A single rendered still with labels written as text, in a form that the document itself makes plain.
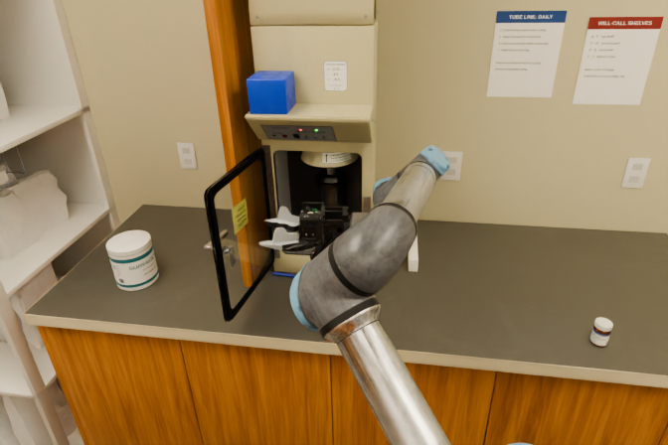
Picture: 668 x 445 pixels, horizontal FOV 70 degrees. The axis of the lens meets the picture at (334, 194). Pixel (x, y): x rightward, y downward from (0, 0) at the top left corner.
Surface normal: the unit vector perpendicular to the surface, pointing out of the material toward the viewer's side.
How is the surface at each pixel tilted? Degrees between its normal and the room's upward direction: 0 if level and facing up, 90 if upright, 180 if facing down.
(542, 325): 0
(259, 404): 90
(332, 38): 90
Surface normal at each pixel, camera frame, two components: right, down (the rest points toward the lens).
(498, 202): -0.15, 0.45
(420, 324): -0.03, -0.89
